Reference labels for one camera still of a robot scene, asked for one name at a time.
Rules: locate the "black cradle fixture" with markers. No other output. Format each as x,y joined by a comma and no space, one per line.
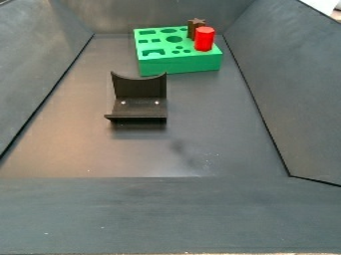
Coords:
140,98

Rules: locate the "green shape sorter block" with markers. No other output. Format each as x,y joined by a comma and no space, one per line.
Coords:
165,50

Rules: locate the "red hexagonal peg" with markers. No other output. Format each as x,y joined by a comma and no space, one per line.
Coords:
203,38

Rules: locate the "brown star peg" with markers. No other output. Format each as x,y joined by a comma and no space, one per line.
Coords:
192,24

